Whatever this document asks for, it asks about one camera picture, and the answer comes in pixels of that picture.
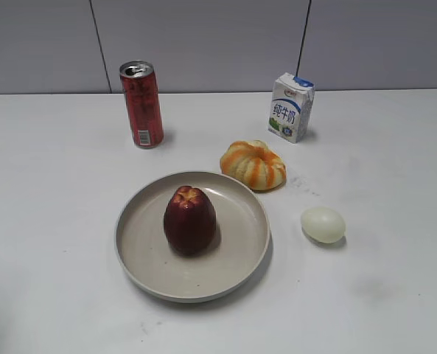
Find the dark red apple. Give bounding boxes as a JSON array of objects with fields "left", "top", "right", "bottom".
[{"left": 163, "top": 185, "right": 217, "bottom": 256}]

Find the red drink can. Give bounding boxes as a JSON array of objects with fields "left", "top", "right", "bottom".
[{"left": 119, "top": 60, "right": 164, "bottom": 148}]

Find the beige round plate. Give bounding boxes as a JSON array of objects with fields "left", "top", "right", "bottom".
[{"left": 115, "top": 171, "right": 271, "bottom": 303}]

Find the orange striped bread bun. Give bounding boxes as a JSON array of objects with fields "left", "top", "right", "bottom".
[{"left": 220, "top": 140, "right": 286, "bottom": 191}]

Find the white milk carton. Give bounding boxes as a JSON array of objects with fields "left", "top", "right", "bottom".
[{"left": 268, "top": 73, "right": 315, "bottom": 143}]

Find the white egg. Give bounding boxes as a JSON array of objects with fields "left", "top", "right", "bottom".
[{"left": 301, "top": 206, "right": 346, "bottom": 244}]

